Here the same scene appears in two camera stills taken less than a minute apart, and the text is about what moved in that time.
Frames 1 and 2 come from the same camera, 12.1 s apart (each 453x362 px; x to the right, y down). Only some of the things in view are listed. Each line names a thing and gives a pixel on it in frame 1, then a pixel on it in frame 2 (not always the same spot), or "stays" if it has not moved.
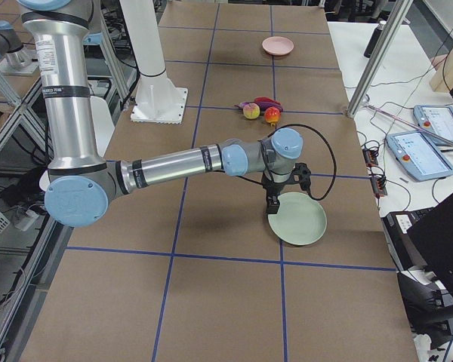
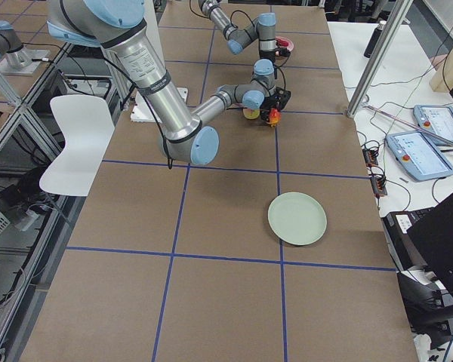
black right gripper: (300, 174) -> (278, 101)
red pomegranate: (272, 115) stays
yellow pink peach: (251, 111) stays
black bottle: (374, 39) stays
